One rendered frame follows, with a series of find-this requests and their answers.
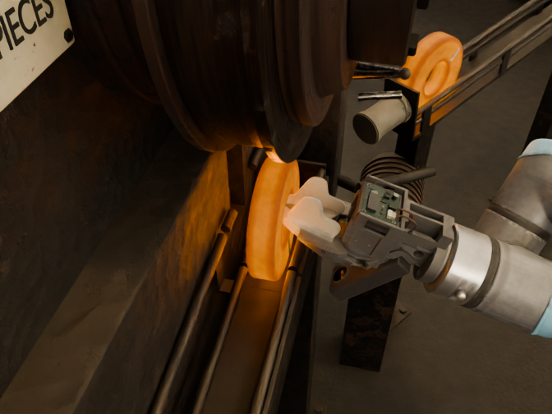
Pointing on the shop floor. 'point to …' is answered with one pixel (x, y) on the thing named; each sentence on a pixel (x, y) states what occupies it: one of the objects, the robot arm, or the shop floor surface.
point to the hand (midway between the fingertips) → (276, 207)
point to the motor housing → (375, 299)
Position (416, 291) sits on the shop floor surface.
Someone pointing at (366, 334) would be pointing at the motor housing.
